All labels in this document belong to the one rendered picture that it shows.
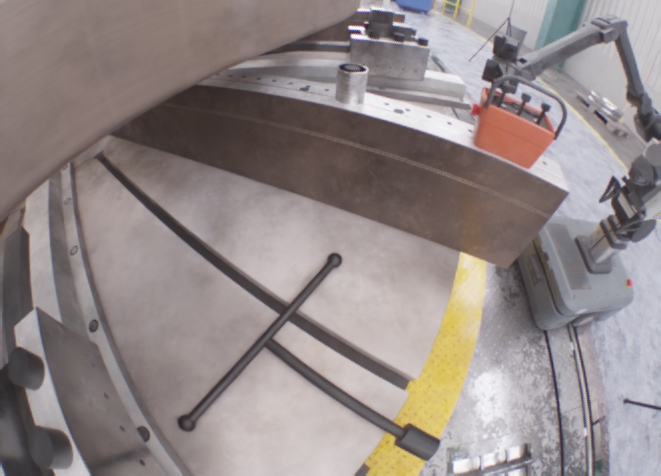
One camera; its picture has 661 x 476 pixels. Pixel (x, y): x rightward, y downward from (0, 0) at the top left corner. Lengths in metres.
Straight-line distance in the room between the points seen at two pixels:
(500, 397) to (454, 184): 0.85
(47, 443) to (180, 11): 0.64
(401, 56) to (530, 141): 1.10
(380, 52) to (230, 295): 1.39
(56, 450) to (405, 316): 0.81
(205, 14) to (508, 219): 0.87
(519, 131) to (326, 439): 0.83
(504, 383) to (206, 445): 1.06
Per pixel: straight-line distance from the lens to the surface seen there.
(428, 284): 0.87
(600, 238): 1.48
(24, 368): 0.54
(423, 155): 0.75
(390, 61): 1.67
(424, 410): 1.10
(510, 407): 1.28
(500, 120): 0.70
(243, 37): 0.60
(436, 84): 1.89
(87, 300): 1.01
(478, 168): 0.76
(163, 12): 0.49
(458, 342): 1.20
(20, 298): 0.85
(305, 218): 0.94
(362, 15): 2.81
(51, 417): 0.54
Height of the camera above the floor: 1.03
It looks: 51 degrees down
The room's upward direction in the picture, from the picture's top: 4 degrees clockwise
